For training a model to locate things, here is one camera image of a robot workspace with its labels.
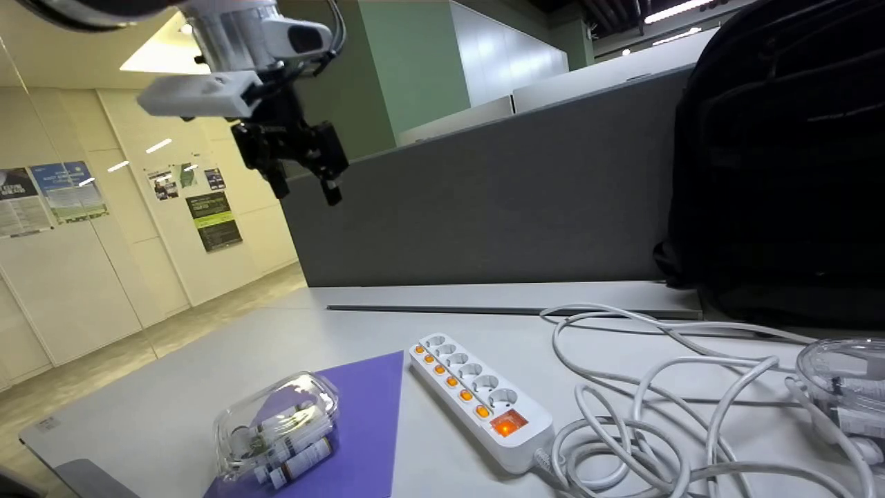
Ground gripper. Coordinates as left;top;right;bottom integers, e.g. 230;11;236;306
231;77;350;208

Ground black green poster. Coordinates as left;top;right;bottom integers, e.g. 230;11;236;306
185;191;244;254

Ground small photo poster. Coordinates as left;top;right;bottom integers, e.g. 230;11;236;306
146;169;180;202

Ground grey desk partition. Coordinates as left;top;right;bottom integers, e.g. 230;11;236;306
279;65;705;321

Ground clear plastic box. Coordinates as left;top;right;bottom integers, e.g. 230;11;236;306
212;371;342;484

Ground purple paper sheet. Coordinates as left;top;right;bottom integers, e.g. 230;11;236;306
202;350;406;498

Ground heap of small vials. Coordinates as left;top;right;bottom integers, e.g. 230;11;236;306
234;404;337;491

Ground white power strip orange switches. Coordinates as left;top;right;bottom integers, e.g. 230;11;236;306
408;333;556;477

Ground row of white partitions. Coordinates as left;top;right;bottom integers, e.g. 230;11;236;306
397;26;721;147

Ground ceiling light strip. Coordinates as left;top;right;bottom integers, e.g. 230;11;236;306
642;0;720;26

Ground black backpack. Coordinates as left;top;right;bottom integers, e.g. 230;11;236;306
653;0;885;331

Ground clear plastic container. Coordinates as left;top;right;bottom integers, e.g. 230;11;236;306
794;337;885;465

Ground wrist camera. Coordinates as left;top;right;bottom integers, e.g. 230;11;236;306
136;71;265;120

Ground row of wall posters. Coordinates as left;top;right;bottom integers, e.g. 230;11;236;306
0;160;111;240

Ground white cable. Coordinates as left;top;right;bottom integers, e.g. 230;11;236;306
534;303;885;498

